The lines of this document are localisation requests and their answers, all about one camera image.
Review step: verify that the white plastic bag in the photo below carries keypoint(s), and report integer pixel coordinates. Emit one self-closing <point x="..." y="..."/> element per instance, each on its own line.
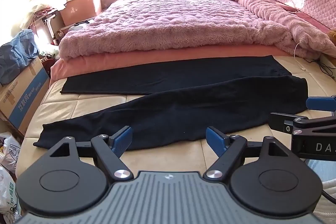
<point x="6" y="195"/>
<point x="9" y="153"/>

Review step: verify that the pink plastic storage box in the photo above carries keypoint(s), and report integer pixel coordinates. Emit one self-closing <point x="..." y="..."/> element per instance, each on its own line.
<point x="81" y="7"/>

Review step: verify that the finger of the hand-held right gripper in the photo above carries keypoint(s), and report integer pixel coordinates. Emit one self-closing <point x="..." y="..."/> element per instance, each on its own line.
<point x="281" y="121"/>
<point x="316" y="103"/>

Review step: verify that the salmon pink bed sheet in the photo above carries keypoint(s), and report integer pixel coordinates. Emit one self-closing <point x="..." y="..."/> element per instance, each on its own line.
<point x="131" y="61"/>

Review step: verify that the blue printed cardboard box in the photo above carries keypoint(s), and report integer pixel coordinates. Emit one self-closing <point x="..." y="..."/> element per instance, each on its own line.
<point x="25" y="98"/>

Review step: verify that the white cloth pile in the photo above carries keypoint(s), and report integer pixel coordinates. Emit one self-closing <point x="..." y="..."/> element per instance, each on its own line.
<point x="44" y="5"/>

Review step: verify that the lilac fluffy blanket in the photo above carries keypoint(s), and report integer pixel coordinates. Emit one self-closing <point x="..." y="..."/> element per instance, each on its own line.
<point x="170" y="22"/>

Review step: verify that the red printed cloth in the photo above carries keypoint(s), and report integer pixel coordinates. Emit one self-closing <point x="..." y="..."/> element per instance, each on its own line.
<point x="48" y="61"/>

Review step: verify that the pink ruffled comforter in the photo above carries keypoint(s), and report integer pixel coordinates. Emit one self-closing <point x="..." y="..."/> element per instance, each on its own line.
<point x="275" y="11"/>

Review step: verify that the blue plastic bag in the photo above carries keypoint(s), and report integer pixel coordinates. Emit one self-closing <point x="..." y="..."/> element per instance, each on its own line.
<point x="15" y="53"/>

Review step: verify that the black pants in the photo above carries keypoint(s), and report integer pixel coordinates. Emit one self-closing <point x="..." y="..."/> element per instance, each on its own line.
<point x="183" y="113"/>

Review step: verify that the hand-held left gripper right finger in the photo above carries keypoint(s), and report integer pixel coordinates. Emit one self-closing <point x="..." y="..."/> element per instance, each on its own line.
<point x="215" y="140"/>

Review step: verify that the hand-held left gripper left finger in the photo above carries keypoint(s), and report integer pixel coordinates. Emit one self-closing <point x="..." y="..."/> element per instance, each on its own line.
<point x="122" y="140"/>

